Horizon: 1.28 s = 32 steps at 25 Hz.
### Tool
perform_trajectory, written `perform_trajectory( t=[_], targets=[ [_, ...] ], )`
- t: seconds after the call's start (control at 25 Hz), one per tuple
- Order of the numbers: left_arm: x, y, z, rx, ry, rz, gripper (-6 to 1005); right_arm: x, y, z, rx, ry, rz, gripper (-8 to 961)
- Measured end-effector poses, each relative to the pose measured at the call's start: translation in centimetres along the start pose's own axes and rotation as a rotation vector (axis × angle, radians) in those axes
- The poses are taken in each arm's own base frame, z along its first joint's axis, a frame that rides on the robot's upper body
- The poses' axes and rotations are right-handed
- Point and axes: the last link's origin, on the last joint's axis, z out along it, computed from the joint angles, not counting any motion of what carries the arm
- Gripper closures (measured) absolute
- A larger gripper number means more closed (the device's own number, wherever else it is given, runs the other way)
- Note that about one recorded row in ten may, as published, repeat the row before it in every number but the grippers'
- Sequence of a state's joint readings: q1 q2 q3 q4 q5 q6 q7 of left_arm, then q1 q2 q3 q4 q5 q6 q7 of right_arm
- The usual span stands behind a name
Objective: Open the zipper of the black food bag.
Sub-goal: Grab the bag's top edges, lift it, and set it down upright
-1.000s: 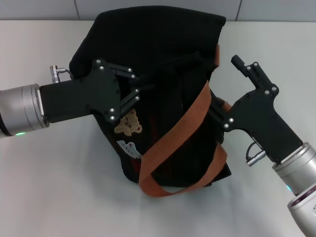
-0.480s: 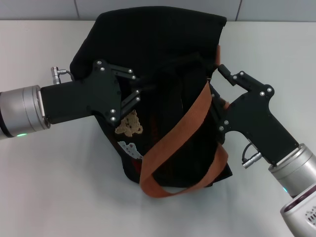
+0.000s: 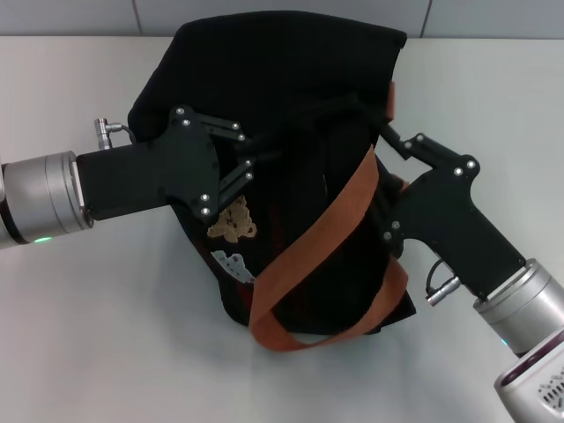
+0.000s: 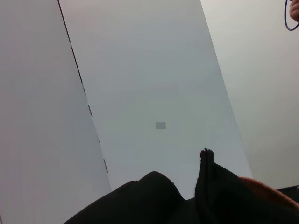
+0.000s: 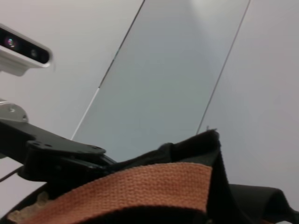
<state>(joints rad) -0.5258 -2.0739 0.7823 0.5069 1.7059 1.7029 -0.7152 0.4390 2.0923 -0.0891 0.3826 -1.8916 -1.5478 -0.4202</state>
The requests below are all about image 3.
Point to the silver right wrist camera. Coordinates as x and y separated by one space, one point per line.
533 388

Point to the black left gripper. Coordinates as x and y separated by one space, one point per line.
141 176

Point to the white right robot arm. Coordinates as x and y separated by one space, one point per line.
524 304

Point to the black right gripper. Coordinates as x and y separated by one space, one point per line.
449 220

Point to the black fabric food bag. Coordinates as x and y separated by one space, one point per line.
286 79

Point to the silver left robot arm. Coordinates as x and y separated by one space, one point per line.
44 198

